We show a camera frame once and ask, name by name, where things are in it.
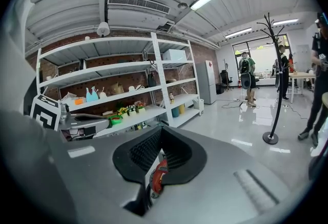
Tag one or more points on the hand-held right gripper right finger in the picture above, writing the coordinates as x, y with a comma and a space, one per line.
220, 166

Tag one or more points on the round beige table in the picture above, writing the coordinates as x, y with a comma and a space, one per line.
325, 101

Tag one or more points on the red fire extinguisher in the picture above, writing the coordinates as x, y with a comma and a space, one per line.
239, 84

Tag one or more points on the black office chair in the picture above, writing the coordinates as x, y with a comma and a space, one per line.
225, 77

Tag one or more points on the orange box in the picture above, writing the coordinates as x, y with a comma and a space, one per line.
79, 101

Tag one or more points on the white box appliance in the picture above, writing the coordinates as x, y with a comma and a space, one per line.
175, 55

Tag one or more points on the green plastic basket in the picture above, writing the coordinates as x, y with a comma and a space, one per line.
116, 120

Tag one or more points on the black coat stand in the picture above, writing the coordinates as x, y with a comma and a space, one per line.
270, 138

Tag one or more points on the grey refrigerator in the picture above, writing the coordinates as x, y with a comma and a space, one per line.
206, 82

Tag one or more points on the white and black device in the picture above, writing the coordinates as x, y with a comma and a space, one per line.
140, 87

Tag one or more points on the black round jug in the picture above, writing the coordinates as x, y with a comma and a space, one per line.
152, 80

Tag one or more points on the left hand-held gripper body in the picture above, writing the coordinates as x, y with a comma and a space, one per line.
44, 112

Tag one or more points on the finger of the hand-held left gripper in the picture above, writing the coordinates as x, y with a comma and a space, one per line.
89, 117
89, 124

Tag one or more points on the teal spray bottle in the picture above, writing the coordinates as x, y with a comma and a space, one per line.
89, 97
95, 95

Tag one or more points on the brown flat hat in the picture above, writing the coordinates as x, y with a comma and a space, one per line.
171, 81

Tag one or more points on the white security camera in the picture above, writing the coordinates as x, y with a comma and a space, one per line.
103, 29

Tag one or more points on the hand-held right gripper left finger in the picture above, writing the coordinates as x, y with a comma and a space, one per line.
97, 179

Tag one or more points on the person's torso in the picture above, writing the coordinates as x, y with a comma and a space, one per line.
12, 77

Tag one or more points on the thin coat stand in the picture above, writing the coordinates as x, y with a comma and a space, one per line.
225, 64

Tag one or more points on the wide white metal shelf unit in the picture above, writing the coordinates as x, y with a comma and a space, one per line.
153, 109

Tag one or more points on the white air conditioner unit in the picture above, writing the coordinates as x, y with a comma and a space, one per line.
138, 16

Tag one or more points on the narrow white metal shelf unit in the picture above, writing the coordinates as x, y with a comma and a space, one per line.
183, 97

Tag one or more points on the white flower pot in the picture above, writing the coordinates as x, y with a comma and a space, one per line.
132, 112

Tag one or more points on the white waste bin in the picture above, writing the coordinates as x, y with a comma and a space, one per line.
199, 104

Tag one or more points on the yellow storage bin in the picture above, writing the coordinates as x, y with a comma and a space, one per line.
182, 109

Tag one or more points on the large window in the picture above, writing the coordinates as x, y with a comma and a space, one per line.
264, 59

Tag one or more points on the round smoke detector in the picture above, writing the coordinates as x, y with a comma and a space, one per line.
182, 5

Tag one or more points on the long beige table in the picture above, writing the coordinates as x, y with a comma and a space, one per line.
302, 75

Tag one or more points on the sunflower pot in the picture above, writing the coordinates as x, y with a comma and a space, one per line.
124, 115

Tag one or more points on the teal storage bin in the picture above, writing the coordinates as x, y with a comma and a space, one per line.
175, 112

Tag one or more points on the white rounded figurine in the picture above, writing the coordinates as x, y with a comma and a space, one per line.
131, 89

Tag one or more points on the brown cardboard box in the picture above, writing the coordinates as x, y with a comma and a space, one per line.
117, 89

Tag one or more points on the red vacuum cleaner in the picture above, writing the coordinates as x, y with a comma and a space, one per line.
160, 174

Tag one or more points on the white paper bag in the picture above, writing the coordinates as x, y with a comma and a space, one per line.
68, 97

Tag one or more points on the red flower pot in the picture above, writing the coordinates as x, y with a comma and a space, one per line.
141, 110

